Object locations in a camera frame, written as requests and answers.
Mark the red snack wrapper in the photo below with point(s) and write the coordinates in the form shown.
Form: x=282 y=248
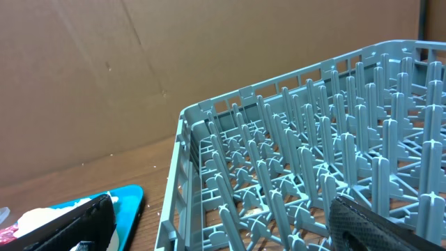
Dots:
x=7 y=234

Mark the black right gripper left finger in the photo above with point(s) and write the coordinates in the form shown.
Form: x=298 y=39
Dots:
x=86 y=227

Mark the grey dishwasher rack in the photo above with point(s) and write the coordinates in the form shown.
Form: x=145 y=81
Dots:
x=264 y=162

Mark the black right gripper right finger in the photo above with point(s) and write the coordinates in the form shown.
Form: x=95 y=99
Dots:
x=353 y=227

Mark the teal plastic tray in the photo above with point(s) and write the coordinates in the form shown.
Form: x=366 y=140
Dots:
x=128 y=210

